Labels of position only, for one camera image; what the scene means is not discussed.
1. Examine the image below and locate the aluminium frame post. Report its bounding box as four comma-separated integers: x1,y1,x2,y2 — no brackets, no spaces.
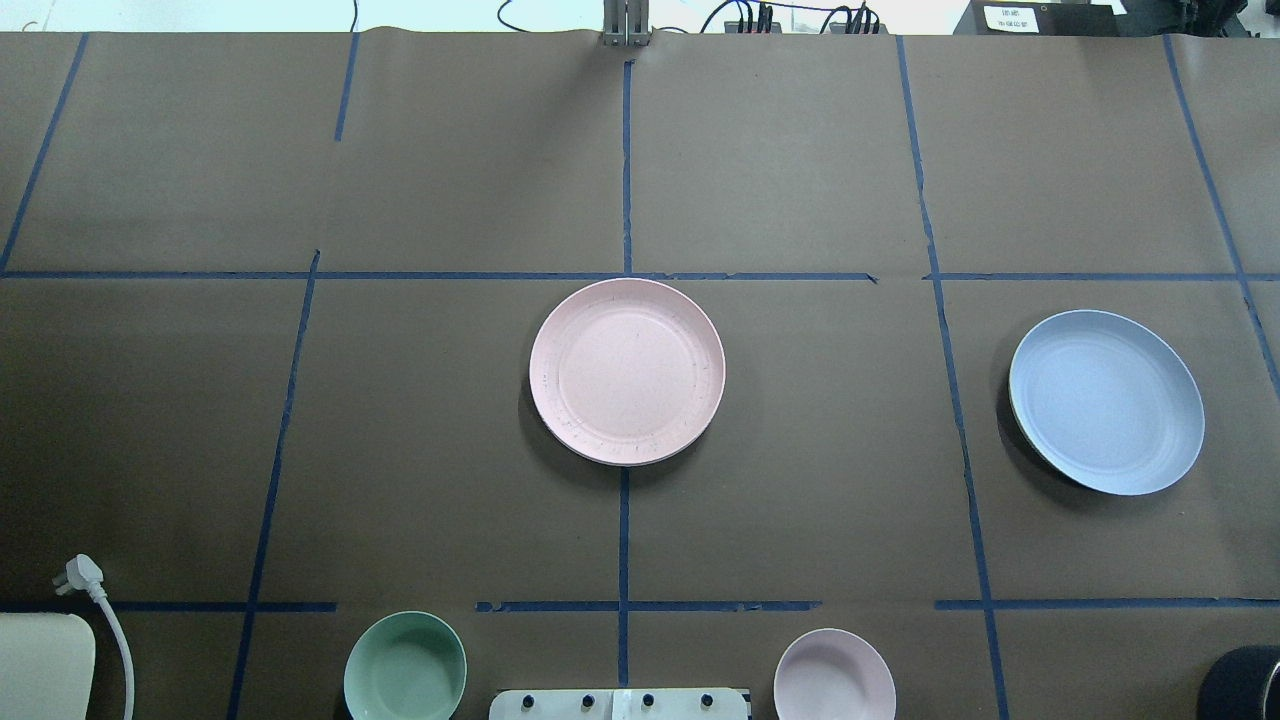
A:
602,0,652,47

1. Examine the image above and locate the pink plate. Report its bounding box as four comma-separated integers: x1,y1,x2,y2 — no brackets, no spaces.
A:
527,278,727,468

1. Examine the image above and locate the white toaster power cable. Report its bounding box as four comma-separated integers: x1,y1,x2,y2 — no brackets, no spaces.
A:
52,553,136,720

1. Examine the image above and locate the dark blue pot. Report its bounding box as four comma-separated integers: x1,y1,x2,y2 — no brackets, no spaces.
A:
1196,644,1279,719

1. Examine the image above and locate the blue plate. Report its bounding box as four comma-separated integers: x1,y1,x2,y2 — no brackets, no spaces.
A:
1007,309,1206,497

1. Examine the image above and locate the black box with label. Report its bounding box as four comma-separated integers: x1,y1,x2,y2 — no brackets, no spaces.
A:
952,1,1120,37

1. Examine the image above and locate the green bowl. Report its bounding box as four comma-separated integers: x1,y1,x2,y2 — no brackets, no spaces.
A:
343,611,468,719

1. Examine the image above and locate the brown paper table cover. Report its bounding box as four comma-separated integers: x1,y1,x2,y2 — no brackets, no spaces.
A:
1,28,1277,719

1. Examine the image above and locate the pink bowl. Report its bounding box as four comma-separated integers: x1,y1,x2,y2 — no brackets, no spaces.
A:
772,628,897,719

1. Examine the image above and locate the cream toaster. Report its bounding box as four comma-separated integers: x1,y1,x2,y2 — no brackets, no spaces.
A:
1,612,96,719

